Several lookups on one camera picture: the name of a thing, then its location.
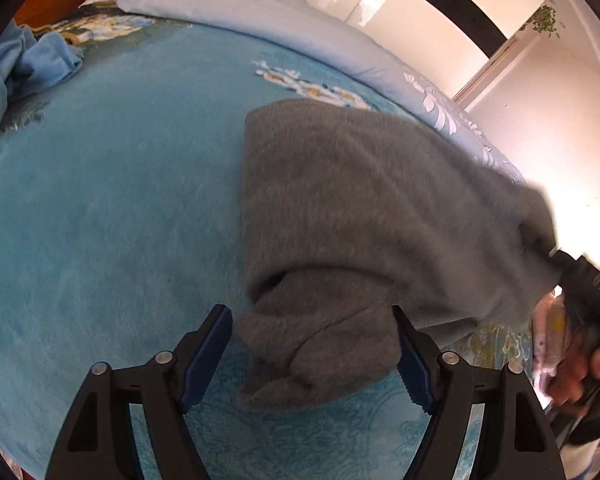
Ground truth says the grey knitted sweater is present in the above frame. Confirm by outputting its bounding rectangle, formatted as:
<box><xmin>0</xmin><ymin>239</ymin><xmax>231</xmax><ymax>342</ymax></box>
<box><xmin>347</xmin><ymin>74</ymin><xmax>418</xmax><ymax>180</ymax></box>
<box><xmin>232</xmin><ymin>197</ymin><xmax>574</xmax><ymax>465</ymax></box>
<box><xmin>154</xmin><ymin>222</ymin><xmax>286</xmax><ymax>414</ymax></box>
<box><xmin>236</xmin><ymin>100</ymin><xmax>559</xmax><ymax>412</ymax></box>

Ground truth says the light blue floral quilt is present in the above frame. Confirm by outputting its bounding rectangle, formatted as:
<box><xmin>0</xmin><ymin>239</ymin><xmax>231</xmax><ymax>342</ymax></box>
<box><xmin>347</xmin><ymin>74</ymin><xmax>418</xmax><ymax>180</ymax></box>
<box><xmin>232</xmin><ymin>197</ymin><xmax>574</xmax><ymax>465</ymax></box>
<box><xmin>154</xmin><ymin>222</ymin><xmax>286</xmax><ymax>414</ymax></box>
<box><xmin>114</xmin><ymin>0</ymin><xmax>522</xmax><ymax>182</ymax></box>

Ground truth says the pink folded garment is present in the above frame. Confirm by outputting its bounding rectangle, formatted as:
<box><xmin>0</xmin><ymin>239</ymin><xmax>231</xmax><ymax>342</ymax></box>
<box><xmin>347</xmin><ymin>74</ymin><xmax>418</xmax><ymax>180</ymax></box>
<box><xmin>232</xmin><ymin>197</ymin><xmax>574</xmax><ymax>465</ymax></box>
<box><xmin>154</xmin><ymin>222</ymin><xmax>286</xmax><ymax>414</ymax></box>
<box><xmin>531</xmin><ymin>292</ymin><xmax>571</xmax><ymax>408</ymax></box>

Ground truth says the light blue garment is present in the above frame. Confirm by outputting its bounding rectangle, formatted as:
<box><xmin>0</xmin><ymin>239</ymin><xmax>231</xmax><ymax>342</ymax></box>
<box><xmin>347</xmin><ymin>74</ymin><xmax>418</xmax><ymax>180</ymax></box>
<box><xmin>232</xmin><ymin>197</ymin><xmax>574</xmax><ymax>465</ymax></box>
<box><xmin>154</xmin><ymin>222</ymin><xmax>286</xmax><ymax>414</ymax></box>
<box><xmin>0</xmin><ymin>20</ymin><xmax>83</xmax><ymax>125</ymax></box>

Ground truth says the white black glossy wardrobe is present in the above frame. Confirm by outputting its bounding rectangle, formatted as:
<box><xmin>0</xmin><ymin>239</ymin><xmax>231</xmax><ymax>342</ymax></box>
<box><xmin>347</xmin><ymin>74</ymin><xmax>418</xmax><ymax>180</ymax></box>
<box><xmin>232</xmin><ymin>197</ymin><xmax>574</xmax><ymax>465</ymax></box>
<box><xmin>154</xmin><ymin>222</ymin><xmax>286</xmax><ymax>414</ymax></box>
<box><xmin>306</xmin><ymin>0</ymin><xmax>545</xmax><ymax>96</ymax></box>

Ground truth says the green hanging plant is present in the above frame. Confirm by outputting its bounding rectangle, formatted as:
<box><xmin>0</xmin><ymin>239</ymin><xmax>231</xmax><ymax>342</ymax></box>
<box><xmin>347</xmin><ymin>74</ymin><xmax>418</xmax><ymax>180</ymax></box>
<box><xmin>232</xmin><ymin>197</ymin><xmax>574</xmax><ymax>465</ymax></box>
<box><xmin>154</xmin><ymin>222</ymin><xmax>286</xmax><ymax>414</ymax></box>
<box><xmin>524</xmin><ymin>4</ymin><xmax>565</xmax><ymax>38</ymax></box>

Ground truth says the person right hand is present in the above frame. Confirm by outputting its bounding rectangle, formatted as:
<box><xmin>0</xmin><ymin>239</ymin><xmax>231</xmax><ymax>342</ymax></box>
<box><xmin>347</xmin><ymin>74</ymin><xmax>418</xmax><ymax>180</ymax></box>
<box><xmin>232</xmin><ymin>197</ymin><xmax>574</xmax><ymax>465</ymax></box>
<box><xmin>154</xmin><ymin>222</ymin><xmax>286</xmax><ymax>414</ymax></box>
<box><xmin>547</xmin><ymin>334</ymin><xmax>600</xmax><ymax>406</ymax></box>

